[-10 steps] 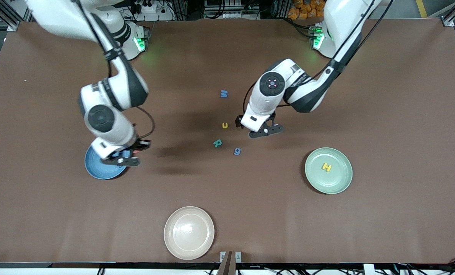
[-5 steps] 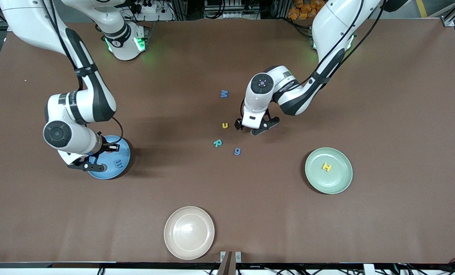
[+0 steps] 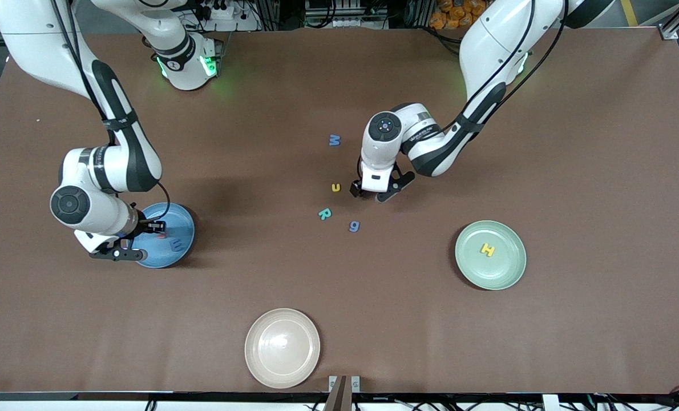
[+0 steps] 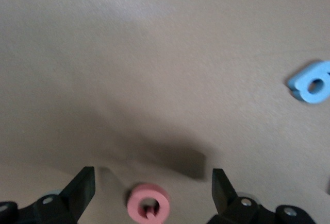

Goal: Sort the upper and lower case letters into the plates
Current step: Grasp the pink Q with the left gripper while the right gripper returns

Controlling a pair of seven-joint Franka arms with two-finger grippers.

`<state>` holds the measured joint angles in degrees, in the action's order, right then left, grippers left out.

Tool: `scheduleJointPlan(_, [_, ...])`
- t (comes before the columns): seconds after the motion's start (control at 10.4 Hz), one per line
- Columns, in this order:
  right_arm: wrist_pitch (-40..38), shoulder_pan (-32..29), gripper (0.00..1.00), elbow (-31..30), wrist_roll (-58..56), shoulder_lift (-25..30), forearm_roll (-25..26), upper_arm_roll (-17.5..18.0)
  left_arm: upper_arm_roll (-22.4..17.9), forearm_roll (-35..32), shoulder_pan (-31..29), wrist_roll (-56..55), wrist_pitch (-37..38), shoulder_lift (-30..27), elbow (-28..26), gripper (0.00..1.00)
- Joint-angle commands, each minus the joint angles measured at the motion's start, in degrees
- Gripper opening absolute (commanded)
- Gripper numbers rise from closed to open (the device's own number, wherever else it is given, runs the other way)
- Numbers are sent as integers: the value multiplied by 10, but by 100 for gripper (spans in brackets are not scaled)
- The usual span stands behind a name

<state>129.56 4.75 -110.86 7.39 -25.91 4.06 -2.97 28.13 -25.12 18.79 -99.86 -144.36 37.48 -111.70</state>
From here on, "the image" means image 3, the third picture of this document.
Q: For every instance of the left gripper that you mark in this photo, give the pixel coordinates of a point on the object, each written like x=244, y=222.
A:
x=355, y=189

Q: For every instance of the periwinkle lowercase letter m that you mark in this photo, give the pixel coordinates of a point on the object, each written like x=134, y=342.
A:
x=176, y=244

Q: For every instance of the teal capital letter R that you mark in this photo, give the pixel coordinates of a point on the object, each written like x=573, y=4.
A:
x=323, y=213

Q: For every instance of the blue plate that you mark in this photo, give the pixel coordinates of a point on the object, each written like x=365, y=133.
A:
x=168, y=261

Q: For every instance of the table edge rail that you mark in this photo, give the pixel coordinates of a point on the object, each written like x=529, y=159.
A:
x=88, y=405

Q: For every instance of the orange packaged items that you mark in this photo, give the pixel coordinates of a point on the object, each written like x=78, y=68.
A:
x=448, y=14

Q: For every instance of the beige plate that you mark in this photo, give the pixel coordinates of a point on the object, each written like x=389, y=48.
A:
x=282, y=348

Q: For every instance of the white power strip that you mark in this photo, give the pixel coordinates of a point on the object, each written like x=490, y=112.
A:
x=237, y=24

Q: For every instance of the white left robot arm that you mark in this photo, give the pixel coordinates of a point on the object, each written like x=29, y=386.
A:
x=488, y=40

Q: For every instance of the yellow capital letter H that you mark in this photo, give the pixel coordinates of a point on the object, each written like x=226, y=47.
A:
x=488, y=249

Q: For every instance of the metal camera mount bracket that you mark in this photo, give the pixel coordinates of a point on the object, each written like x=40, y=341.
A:
x=344, y=394

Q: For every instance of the blue lowercase letter g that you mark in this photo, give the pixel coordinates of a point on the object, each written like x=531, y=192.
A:
x=354, y=229

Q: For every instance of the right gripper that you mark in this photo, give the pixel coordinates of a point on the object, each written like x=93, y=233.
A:
x=143, y=226

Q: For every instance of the blue capital letter M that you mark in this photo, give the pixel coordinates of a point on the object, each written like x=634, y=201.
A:
x=334, y=140

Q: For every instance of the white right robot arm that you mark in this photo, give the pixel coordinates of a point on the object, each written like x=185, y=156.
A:
x=37, y=45

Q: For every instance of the green plate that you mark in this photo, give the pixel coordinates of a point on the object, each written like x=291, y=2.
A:
x=505, y=268

